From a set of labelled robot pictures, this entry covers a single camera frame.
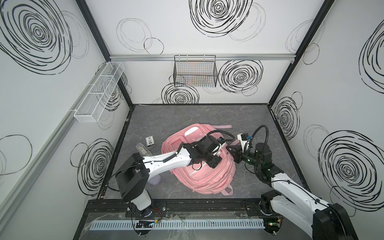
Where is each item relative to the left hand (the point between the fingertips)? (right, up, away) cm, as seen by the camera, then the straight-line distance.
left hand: (218, 157), depth 80 cm
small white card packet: (-43, +5, +19) cm, 47 cm away
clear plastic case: (-46, 0, +14) cm, 48 cm away
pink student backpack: (-11, -9, -4) cm, 15 cm away
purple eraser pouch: (-34, -12, 0) cm, 36 cm away
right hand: (+4, +5, -2) cm, 6 cm away
